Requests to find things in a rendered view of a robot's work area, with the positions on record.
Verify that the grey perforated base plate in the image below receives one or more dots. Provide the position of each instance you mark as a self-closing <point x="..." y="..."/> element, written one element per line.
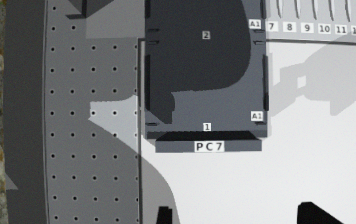
<point x="89" y="124"/>

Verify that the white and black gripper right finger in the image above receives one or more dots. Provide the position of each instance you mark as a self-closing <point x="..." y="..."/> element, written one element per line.
<point x="310" y="213"/>

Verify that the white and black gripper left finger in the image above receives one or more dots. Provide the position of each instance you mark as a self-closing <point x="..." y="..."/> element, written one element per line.
<point x="164" y="215"/>

